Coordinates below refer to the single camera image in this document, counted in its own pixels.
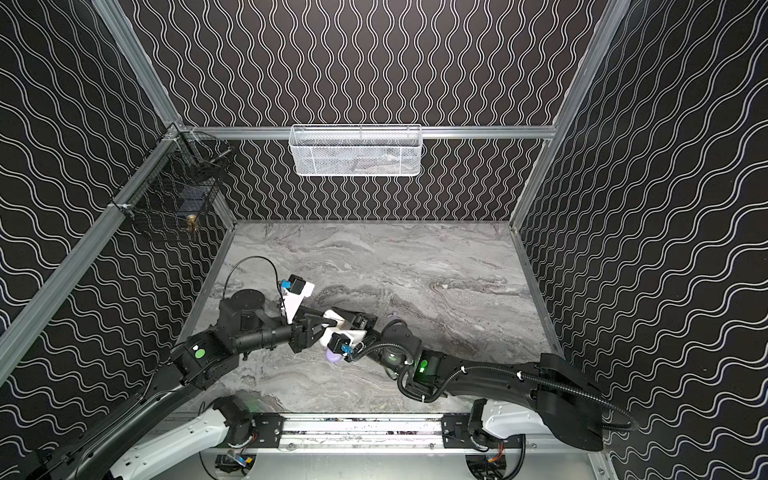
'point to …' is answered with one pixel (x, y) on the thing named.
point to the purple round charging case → (332, 356)
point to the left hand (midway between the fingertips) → (335, 322)
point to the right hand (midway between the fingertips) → (333, 312)
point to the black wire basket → (183, 179)
